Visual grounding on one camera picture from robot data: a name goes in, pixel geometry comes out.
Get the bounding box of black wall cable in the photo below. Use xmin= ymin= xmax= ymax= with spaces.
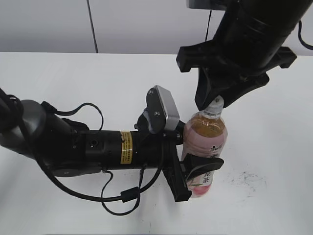
xmin=87 ymin=0 xmax=99 ymax=54
xmin=204 ymin=9 xmax=212 ymax=42

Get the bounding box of left black wall cable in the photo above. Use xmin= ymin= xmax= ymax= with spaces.
xmin=87 ymin=0 xmax=99 ymax=54

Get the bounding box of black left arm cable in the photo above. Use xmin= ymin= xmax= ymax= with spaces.
xmin=22 ymin=103 xmax=163 ymax=216

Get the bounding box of right black wall cable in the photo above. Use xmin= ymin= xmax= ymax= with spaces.
xmin=204 ymin=9 xmax=212 ymax=42

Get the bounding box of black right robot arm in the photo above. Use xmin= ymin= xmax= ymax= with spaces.
xmin=176 ymin=0 xmax=312 ymax=110

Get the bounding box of pink oolong tea bottle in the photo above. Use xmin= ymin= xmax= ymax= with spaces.
xmin=181 ymin=111 xmax=228 ymax=198

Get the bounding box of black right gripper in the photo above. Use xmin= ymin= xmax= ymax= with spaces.
xmin=176 ymin=40 xmax=297 ymax=110

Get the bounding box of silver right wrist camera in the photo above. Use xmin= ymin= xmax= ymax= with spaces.
xmin=186 ymin=0 xmax=229 ymax=11

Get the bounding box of white bottle cap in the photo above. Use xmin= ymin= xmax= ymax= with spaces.
xmin=202 ymin=95 xmax=224 ymax=118

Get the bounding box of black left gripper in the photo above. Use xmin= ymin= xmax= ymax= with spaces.
xmin=133 ymin=117 xmax=224 ymax=202

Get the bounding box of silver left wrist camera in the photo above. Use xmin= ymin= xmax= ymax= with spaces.
xmin=146 ymin=85 xmax=180 ymax=134

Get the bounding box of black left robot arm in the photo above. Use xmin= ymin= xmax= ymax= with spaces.
xmin=0 ymin=86 xmax=224 ymax=202

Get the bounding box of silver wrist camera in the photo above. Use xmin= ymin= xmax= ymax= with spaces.
xmin=146 ymin=85 xmax=180 ymax=134
xmin=186 ymin=0 xmax=229 ymax=11

